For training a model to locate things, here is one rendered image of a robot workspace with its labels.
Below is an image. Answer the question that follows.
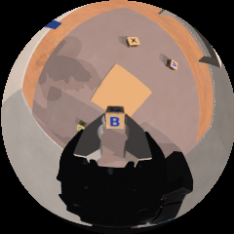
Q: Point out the orange flat mat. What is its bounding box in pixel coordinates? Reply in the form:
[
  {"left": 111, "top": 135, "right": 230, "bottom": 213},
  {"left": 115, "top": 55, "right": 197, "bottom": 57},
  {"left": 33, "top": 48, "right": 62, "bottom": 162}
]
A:
[{"left": 91, "top": 63, "right": 152, "bottom": 116}]

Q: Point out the wooden letter block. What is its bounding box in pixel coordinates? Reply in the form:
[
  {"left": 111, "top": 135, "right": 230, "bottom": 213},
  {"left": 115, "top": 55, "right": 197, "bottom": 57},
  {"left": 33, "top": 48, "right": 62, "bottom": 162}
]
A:
[
  {"left": 77, "top": 120, "right": 87, "bottom": 131},
  {"left": 126, "top": 37, "right": 139, "bottom": 48},
  {"left": 166, "top": 59, "right": 177, "bottom": 70},
  {"left": 105, "top": 106, "right": 125, "bottom": 129}
]

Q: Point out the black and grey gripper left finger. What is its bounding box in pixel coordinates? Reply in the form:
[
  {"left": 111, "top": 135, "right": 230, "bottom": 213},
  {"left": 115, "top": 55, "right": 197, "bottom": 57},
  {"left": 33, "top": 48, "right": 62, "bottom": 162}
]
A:
[{"left": 57, "top": 113, "right": 105, "bottom": 181}]

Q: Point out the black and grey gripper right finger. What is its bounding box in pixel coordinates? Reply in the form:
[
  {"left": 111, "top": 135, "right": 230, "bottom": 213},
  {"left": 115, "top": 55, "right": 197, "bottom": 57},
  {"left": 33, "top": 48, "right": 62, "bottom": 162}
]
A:
[{"left": 124, "top": 114, "right": 169, "bottom": 188}]

